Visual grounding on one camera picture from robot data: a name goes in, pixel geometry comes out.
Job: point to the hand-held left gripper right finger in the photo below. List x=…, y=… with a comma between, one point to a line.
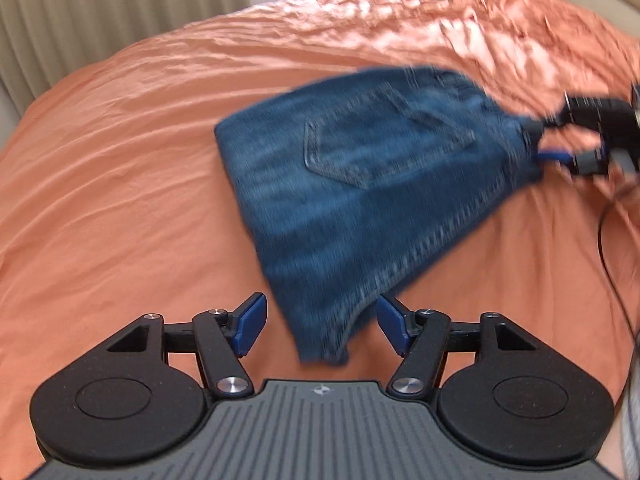
x=392, y=322

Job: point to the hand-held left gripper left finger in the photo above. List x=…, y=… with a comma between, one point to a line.
x=250, y=321

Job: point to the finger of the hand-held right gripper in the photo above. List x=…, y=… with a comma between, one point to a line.
x=560, y=156
x=547, y=122

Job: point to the blue denim pants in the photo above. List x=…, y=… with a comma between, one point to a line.
x=375, y=185

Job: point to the crumpled orange duvet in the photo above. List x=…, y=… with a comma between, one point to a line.
x=540, y=30

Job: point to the orange bed sheet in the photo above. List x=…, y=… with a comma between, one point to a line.
x=125, y=185

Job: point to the grey striped shirt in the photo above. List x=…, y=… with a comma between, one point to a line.
x=631, y=440

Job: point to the wide beige curtain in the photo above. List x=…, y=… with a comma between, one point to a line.
x=100, y=15

